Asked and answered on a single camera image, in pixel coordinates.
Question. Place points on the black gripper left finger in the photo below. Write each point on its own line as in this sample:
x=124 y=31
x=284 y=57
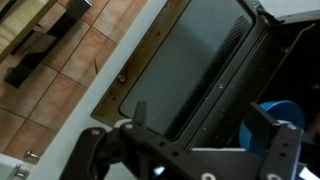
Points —
x=140 y=140

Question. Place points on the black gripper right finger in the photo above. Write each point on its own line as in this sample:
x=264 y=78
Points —
x=283 y=146

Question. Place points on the blue plastic bowl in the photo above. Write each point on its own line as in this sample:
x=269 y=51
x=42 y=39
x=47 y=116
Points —
x=286 y=113

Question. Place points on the silver toaster oven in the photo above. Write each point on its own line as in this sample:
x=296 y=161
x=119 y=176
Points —
x=186 y=50

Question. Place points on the black metal table bracket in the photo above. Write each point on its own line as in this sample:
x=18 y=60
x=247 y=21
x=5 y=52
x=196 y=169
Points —
x=43 y=53

